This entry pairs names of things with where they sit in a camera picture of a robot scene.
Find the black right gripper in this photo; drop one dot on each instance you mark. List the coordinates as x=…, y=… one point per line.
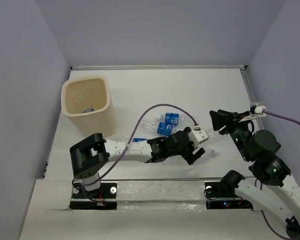
x=224, y=117

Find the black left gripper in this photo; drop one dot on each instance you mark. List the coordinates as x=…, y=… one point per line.
x=195, y=156

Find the clear bottle dark cap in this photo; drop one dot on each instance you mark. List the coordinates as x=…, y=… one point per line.
x=209, y=154

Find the blue label bottle front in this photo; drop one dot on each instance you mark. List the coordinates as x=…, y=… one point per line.
x=160, y=128

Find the crushed blue label bottle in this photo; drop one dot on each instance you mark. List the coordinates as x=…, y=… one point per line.
x=134, y=140

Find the clear bottle white cap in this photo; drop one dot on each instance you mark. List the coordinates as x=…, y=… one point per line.
x=215, y=135

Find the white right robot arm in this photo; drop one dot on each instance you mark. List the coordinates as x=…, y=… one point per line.
x=272, y=172

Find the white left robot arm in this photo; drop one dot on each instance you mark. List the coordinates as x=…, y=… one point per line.
x=95, y=156

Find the beige plastic bin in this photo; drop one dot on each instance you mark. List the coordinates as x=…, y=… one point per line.
x=78, y=94

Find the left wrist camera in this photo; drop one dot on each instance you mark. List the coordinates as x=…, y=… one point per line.
x=198, y=135

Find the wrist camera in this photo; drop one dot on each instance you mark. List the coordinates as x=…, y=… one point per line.
x=198, y=135
x=257, y=111

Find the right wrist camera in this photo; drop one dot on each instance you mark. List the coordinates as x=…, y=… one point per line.
x=257, y=111

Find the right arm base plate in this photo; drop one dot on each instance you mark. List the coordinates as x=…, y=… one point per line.
x=219, y=199

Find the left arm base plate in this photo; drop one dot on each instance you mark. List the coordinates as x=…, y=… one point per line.
x=102, y=199

